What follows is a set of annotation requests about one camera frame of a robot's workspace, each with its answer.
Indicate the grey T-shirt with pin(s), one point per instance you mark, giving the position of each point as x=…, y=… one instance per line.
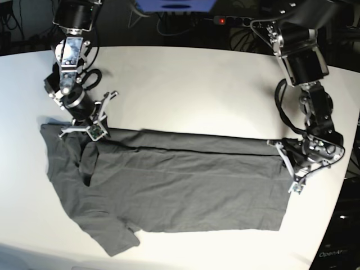
x=165, y=182

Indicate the blue plastic bin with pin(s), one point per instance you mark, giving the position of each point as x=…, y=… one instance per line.
x=176, y=5

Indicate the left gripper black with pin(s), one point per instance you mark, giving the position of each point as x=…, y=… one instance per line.
x=316, y=151

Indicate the black power strip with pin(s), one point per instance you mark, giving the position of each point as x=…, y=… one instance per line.
x=232, y=21

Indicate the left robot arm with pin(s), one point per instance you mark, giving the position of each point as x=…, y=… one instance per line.
x=292, y=35

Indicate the black box with lettering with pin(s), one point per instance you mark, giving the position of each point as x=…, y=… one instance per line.
x=339, y=248

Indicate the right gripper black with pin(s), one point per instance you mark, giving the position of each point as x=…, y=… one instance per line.
x=88, y=116

